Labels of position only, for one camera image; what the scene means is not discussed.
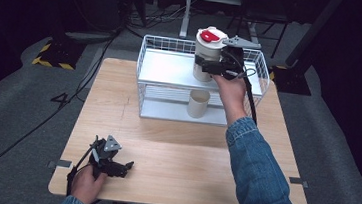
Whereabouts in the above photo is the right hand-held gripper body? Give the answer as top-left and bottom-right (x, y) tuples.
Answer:
(216, 34), (263, 83)

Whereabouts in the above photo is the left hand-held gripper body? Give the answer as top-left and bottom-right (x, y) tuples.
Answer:
(85, 132), (126, 182)

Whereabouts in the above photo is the white lidded cup red tab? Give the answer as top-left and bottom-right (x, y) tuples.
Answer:
(190, 24), (230, 85)

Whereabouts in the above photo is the white wire shelf rack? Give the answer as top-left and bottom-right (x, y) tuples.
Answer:
(131, 33), (274, 131)

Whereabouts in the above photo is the white paper cup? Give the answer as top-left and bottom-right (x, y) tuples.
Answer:
(186, 88), (212, 121)

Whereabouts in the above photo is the person's right hand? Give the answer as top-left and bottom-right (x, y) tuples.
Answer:
(208, 72), (252, 128)

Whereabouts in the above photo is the person's left hand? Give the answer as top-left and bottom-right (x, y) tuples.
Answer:
(69, 163), (108, 204)

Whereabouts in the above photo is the grey tape strip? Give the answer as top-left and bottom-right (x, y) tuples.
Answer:
(47, 158), (74, 172)
(287, 176), (310, 190)

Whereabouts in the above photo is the black chair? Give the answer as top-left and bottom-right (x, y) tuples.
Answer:
(223, 0), (295, 61)

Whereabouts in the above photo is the black stand with striped base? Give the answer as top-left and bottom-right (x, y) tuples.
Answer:
(267, 0), (346, 99)

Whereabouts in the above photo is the black yellow striped stand base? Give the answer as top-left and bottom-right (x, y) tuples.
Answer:
(31, 36), (87, 73)

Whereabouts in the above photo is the left hand-held gripper black cable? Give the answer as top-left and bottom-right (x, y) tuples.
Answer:
(63, 144), (95, 199)

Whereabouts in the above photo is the hand-held gripper black cable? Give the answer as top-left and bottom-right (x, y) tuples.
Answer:
(220, 49), (265, 126)
(63, 144), (95, 199)

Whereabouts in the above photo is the right hand-held gripper black cable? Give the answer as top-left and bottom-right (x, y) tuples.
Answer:
(220, 49), (265, 126)

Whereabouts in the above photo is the white metal desk frame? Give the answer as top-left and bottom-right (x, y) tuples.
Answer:
(178, 0), (266, 50)

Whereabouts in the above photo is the bundle of floor cables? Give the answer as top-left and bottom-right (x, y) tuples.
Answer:
(121, 0), (193, 44)

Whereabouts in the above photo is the long black floor cable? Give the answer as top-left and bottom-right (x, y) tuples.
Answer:
(0, 18), (121, 204)

